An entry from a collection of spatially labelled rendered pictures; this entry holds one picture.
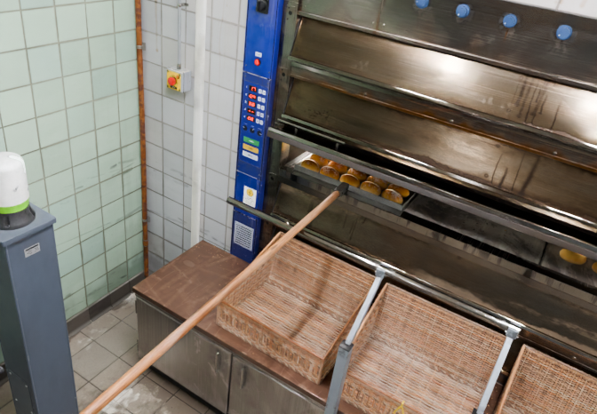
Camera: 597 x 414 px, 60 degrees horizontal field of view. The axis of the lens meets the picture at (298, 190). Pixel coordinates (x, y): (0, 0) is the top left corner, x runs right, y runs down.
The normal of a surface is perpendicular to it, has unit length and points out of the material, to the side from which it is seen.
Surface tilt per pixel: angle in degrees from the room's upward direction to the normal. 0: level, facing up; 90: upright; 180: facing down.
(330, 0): 90
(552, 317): 72
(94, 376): 0
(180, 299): 0
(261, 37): 90
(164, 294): 0
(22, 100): 90
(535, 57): 90
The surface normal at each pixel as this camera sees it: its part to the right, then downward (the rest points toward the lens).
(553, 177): -0.44, 0.06
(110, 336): 0.12, -0.86
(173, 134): -0.52, 0.37
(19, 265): 0.84, 0.36
